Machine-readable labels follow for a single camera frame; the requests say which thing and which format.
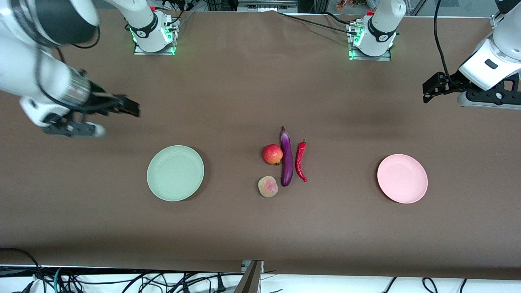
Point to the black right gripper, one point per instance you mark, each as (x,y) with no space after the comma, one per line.
(101,101)

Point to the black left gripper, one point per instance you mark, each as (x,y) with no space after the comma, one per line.
(452,82)

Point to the red pomegranate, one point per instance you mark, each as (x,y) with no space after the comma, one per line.
(272,154)

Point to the red chili pepper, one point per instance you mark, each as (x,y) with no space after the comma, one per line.
(300,158)

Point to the pale pink peach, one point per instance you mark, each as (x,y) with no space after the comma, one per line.
(268,187)

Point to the long purple eggplant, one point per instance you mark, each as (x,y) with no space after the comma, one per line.
(287,162)

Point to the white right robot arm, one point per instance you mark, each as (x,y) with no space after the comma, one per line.
(24,77)

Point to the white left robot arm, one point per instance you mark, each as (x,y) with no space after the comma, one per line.
(500,49)

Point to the pale green round plate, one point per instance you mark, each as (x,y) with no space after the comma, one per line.
(175,175)

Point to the pink round plate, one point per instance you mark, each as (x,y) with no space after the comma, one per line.
(403,179)

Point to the brown table cover sheet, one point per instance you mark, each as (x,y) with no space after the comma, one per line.
(244,101)

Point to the black power plug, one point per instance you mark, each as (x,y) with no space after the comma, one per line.
(220,285)

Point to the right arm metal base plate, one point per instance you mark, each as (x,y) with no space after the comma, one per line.
(142,51)

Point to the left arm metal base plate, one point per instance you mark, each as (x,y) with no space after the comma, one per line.
(382,58)

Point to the aluminium corner bracket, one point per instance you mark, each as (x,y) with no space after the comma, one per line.
(494,20)

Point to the aluminium frame profile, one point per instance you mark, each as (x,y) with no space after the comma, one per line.
(264,6)

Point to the metal table post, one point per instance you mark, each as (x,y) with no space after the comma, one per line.
(250,280)

